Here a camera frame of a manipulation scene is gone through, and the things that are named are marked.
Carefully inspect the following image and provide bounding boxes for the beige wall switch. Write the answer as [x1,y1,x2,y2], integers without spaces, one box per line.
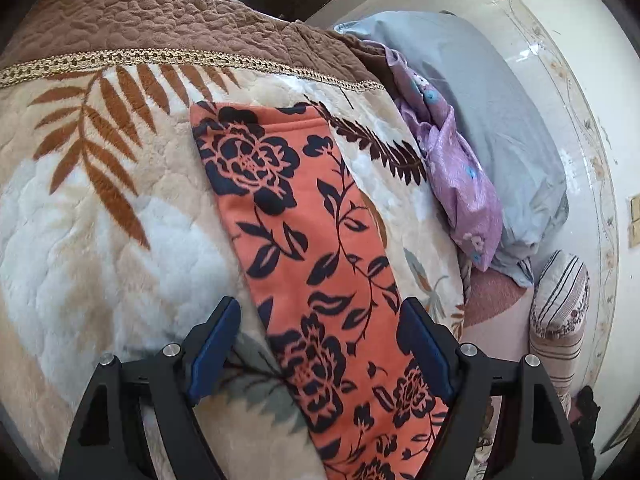
[627,195,640,248]

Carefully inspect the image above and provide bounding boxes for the orange floral garment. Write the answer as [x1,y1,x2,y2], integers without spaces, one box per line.
[189,100,463,480]

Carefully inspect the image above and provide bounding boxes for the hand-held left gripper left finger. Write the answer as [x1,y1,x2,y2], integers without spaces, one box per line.
[57,296,242,480]

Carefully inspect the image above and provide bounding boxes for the beige leaf print blanket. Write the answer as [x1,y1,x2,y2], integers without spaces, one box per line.
[0,0,471,480]

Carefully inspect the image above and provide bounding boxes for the black cloth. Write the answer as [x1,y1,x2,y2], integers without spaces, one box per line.
[567,385,601,476]

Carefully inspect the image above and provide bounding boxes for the striped bolster pillow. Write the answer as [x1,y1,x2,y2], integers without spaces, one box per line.
[527,250,591,411]

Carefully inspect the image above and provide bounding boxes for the pink bedsheet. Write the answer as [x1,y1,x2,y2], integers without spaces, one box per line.
[460,255,536,480]

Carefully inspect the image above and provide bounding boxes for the purple floral cloth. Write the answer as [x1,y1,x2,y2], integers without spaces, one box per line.
[360,40,503,273]

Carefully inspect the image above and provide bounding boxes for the grey pillow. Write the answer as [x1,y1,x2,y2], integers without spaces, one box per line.
[332,10,571,288]

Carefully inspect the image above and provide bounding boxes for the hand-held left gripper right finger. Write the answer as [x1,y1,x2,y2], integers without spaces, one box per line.
[397,296,593,480]

